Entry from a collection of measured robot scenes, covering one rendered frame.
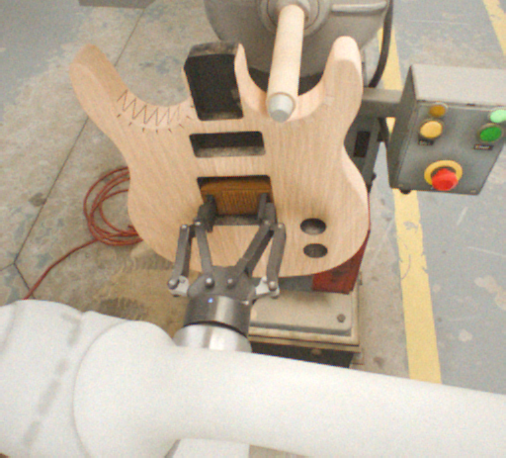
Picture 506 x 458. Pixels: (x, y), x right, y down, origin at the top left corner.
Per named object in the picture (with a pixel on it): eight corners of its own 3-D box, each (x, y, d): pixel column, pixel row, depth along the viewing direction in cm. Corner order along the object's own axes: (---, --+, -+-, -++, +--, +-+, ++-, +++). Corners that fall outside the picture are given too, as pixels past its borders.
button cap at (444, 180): (427, 176, 86) (433, 159, 83) (450, 178, 85) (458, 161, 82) (429, 192, 83) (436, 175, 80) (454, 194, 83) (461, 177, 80)
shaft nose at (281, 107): (274, 115, 53) (266, 98, 51) (295, 110, 52) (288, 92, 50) (272, 128, 51) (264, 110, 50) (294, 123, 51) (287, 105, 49)
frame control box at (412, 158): (351, 126, 109) (373, 16, 89) (451, 133, 107) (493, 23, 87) (353, 211, 93) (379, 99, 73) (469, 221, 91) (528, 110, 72)
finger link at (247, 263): (221, 282, 58) (231, 286, 57) (264, 214, 64) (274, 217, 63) (227, 300, 61) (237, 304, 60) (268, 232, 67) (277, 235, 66)
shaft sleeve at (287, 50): (284, 31, 65) (276, 9, 63) (306, 24, 64) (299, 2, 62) (271, 119, 53) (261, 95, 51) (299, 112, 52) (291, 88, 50)
